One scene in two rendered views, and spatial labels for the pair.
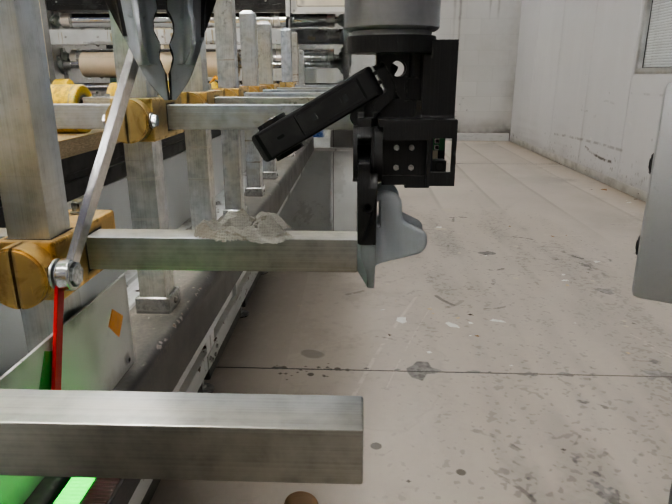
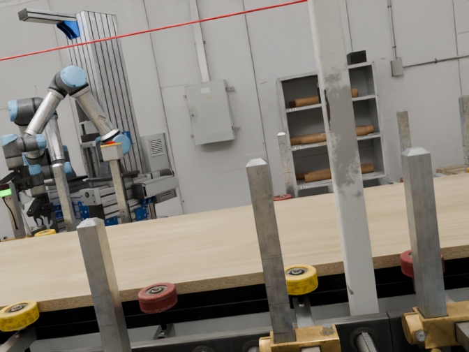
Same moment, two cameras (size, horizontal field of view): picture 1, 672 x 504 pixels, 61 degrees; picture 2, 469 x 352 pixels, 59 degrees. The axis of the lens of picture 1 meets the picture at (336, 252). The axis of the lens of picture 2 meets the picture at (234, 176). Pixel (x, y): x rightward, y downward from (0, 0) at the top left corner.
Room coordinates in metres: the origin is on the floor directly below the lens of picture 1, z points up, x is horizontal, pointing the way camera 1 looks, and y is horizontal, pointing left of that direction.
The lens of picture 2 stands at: (-0.67, 2.05, 1.23)
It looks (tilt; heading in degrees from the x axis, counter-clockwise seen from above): 8 degrees down; 273
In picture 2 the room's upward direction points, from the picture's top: 10 degrees counter-clockwise
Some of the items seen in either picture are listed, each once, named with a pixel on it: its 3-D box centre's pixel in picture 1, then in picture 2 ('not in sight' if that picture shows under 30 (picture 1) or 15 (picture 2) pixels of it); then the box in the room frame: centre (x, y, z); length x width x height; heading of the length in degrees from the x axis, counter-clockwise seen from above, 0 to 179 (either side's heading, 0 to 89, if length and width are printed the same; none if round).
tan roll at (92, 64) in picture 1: (200, 64); not in sight; (3.08, 0.69, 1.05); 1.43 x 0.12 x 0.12; 88
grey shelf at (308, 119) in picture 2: not in sight; (333, 151); (-1.42, -2.04, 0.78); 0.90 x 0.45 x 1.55; 177
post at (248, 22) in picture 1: (252, 114); not in sight; (1.46, 0.21, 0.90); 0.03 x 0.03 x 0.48; 88
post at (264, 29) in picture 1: (267, 110); not in sight; (1.71, 0.20, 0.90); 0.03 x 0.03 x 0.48; 88
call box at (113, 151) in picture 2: not in sight; (112, 152); (-0.05, 0.26, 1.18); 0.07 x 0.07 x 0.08; 88
